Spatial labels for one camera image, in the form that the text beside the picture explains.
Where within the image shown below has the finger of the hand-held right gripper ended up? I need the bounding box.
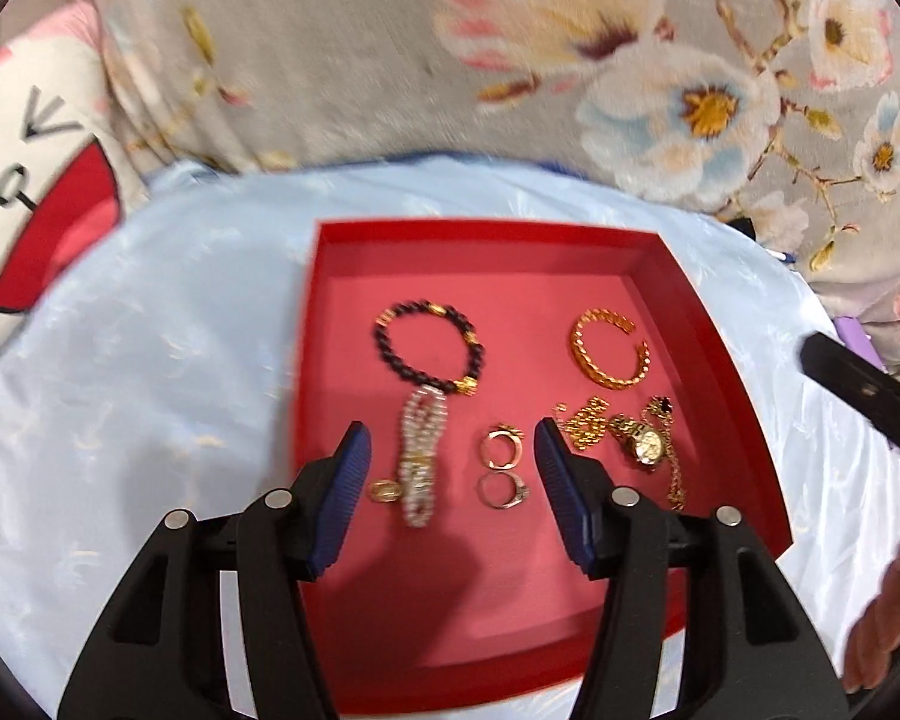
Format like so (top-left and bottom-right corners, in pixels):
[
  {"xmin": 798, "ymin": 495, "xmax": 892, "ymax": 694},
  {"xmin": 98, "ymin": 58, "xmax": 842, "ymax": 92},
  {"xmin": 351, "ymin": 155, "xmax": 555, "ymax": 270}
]
[{"xmin": 799, "ymin": 330, "xmax": 900, "ymax": 470}]

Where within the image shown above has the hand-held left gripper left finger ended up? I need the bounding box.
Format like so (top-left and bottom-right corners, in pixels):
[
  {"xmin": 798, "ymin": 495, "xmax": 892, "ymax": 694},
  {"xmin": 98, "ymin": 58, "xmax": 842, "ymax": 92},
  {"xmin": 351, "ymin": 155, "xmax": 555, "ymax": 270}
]
[{"xmin": 56, "ymin": 420, "xmax": 372, "ymax": 720}]

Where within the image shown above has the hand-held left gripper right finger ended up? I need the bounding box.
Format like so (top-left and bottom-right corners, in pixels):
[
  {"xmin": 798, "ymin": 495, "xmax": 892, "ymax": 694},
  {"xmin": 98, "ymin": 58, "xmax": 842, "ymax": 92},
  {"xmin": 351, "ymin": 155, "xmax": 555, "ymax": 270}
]
[{"xmin": 532, "ymin": 418, "xmax": 850, "ymax": 720}]

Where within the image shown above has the silver ring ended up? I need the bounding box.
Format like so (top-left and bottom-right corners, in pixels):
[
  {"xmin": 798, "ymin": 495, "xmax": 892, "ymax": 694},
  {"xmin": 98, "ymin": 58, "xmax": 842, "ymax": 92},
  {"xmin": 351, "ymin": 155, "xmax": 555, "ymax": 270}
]
[{"xmin": 476, "ymin": 471, "xmax": 533, "ymax": 512}]

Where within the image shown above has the gold ring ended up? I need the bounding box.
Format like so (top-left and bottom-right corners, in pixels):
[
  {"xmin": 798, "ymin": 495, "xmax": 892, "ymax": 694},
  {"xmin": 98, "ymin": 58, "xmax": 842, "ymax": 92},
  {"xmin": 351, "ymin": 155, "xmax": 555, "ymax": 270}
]
[{"xmin": 481, "ymin": 424, "xmax": 528, "ymax": 470}]

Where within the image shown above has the pearl bracelet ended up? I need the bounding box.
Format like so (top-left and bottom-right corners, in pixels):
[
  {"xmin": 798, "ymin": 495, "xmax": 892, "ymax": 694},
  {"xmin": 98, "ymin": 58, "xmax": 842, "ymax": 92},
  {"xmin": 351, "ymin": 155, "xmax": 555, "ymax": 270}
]
[{"xmin": 367, "ymin": 382, "xmax": 448, "ymax": 528}]

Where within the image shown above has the gold wristwatch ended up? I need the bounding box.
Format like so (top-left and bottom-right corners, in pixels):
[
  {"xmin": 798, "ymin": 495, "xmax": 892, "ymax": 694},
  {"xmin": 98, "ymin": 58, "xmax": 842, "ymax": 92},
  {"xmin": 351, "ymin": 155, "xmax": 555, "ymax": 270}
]
[{"xmin": 553, "ymin": 399, "xmax": 676, "ymax": 474}]

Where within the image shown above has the gold chain bracelet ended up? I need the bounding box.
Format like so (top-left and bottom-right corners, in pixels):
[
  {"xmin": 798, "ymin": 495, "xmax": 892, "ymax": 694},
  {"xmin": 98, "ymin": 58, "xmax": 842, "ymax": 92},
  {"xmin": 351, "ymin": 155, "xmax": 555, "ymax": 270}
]
[{"xmin": 664, "ymin": 420, "xmax": 689, "ymax": 513}]

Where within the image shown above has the red cardboard box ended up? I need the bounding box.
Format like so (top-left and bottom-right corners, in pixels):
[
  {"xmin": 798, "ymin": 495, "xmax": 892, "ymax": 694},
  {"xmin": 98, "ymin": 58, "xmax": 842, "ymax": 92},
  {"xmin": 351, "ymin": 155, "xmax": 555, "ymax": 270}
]
[{"xmin": 289, "ymin": 219, "xmax": 796, "ymax": 719}]

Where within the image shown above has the gold braided cuff bracelet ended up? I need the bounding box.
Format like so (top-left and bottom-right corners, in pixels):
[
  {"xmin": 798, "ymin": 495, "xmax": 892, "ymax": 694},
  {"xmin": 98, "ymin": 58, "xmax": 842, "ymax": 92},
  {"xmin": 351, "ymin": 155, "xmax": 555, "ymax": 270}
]
[{"xmin": 570, "ymin": 307, "xmax": 652, "ymax": 391}]

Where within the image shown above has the black bead bracelet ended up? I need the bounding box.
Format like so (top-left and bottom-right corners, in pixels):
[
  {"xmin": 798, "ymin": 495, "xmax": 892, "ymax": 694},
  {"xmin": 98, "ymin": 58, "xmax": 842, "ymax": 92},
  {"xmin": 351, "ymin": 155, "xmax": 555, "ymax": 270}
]
[{"xmin": 373, "ymin": 301, "xmax": 485, "ymax": 397}]

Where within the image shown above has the person's right hand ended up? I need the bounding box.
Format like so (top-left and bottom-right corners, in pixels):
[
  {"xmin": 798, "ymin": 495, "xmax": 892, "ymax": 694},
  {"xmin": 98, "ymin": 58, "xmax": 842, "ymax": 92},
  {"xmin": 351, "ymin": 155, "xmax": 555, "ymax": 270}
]
[{"xmin": 844, "ymin": 517, "xmax": 900, "ymax": 695}]

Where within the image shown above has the purple cloth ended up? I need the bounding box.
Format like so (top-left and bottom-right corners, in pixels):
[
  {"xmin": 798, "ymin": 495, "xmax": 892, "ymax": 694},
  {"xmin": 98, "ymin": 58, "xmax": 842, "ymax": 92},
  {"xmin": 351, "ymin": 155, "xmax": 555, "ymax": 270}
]
[{"xmin": 832, "ymin": 315, "xmax": 887, "ymax": 370}]

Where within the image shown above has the light blue palm-print sheet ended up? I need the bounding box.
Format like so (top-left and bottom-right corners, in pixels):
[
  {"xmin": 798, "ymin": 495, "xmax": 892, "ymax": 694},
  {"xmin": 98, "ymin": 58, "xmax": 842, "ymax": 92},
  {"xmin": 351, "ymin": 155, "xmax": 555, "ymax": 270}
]
[{"xmin": 0, "ymin": 154, "xmax": 900, "ymax": 720}]

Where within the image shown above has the grey floral bedsheet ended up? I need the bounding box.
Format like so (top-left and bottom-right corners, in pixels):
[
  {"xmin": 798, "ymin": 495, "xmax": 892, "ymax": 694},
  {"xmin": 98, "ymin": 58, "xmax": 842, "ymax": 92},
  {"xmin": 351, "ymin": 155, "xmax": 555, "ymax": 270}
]
[{"xmin": 15, "ymin": 0, "xmax": 900, "ymax": 376}]

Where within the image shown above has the white cat face pillow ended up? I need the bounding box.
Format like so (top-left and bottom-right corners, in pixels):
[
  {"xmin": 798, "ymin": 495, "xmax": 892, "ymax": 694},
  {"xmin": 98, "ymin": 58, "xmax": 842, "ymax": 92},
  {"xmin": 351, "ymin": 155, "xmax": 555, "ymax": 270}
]
[{"xmin": 0, "ymin": 0, "xmax": 125, "ymax": 383}]

